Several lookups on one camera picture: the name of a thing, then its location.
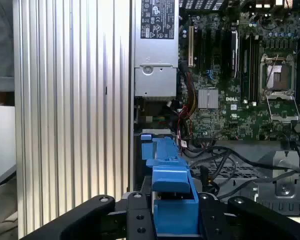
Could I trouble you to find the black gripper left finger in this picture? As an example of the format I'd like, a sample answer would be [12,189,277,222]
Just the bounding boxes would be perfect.
[19,191,155,240]

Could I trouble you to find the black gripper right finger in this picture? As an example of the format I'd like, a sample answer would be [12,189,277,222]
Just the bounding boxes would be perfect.
[198,192,300,240]

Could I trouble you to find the black wire with connector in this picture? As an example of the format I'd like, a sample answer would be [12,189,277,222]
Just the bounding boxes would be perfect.
[189,146,300,198]

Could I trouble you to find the hard disk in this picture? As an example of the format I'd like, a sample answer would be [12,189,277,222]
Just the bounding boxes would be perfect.
[139,136,200,238]

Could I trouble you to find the metal disk bay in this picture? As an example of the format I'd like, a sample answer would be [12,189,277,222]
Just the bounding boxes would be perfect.
[189,147,300,218]

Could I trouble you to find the white expansion slot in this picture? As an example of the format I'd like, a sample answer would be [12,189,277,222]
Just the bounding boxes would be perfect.
[188,24,194,68]

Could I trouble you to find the green Dell motherboard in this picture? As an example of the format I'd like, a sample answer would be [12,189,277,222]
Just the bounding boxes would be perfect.
[178,11,300,141]

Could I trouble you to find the black open PC case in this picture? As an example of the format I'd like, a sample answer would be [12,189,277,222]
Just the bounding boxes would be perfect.
[128,0,300,240]

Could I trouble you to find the silver chipset heatsink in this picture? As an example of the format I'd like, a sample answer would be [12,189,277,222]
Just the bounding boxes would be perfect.
[197,87,220,110]

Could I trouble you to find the metal socket cover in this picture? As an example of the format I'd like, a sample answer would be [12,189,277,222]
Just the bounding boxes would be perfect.
[266,91,300,123]

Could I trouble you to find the silver power supply unit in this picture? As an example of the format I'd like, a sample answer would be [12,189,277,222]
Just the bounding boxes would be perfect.
[133,0,180,99]

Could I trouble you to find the CPU socket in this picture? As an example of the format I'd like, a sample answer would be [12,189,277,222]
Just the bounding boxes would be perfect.
[259,53,297,101]

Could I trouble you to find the thin red and black wires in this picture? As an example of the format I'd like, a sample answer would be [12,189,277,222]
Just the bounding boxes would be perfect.
[176,106,194,152]

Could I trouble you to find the long black wire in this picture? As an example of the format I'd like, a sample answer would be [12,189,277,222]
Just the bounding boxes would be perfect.
[279,132,300,176]

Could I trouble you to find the red and yellow wire bundle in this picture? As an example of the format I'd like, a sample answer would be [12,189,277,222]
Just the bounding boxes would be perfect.
[185,71,198,119]

